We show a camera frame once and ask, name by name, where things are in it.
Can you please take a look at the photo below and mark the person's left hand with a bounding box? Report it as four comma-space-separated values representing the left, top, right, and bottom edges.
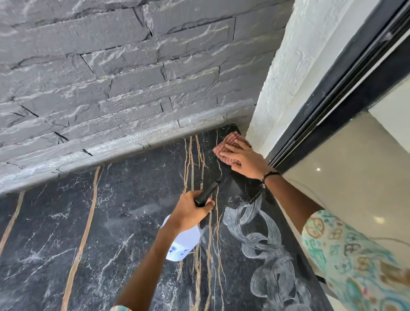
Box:
168, 191, 215, 236

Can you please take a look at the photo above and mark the person's right hand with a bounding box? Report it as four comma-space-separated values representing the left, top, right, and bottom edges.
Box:
219, 139, 273, 181

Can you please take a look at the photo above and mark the white spray bottle black head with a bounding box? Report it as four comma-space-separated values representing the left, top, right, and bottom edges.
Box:
160, 179, 222, 262

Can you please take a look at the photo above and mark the brown checked cloth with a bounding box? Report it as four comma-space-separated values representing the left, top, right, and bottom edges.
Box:
212, 131, 252, 166

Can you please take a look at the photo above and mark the person's left forearm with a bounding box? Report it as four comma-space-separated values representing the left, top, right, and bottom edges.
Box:
115, 229, 180, 311

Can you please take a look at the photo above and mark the person's right forearm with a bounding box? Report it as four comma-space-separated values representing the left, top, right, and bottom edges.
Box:
264, 174, 322, 235

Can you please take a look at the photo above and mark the black marble table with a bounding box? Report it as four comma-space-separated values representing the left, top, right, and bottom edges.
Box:
0, 123, 334, 311

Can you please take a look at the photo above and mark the black bead bracelet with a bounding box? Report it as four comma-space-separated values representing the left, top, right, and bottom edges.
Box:
261, 170, 281, 190

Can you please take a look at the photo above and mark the black door frame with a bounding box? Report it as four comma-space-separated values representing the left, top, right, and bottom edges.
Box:
267, 0, 410, 173

